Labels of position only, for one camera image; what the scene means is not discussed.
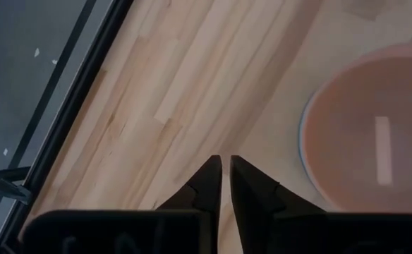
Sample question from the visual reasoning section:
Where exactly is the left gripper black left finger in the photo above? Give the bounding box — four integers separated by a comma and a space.
21, 154, 224, 254

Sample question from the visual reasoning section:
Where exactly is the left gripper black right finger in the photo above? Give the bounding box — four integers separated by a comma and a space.
229, 154, 412, 254

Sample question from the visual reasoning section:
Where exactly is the pink round plate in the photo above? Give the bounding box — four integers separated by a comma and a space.
303, 42, 412, 214

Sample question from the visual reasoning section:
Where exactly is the black table clamp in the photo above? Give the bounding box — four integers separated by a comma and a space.
0, 167, 33, 205

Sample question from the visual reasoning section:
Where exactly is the black aluminium table frame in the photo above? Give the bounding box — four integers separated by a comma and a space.
0, 0, 135, 254

